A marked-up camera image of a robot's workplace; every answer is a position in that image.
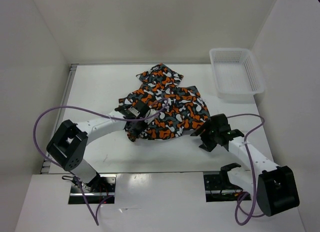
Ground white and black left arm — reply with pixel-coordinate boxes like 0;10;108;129
46;102;151;192

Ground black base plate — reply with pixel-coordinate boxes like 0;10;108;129
203;172;245;202
62;174;117;205

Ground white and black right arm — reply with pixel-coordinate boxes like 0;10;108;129
192;114;300;217

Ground white perforated plastic basket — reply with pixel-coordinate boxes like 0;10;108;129
209;48;265;97

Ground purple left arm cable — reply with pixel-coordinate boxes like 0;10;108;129
33;97;170;227

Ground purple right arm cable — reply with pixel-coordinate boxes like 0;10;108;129
226;113;266;226

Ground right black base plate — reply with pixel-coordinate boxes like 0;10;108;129
203;172;245;202

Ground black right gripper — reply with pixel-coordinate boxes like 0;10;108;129
191;119;220;152

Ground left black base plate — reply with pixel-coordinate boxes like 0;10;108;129
62;174;117;205

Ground orange grey camouflage shorts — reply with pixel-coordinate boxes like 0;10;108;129
118;63;210;141

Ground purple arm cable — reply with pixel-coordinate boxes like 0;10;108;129
33;97;170;227
226;113;266;226

